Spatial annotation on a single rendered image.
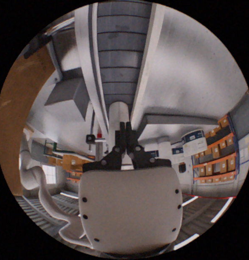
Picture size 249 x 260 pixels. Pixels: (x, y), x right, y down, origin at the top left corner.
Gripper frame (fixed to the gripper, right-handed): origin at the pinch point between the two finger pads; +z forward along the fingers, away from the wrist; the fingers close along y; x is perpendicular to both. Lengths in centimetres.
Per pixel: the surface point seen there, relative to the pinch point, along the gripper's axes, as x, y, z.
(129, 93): 0.9, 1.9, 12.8
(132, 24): 16.9, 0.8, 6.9
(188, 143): -30, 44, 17
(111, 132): -4.9, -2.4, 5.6
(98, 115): 1.2, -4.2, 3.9
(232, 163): -128, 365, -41
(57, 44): 17.0, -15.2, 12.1
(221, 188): -254, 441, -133
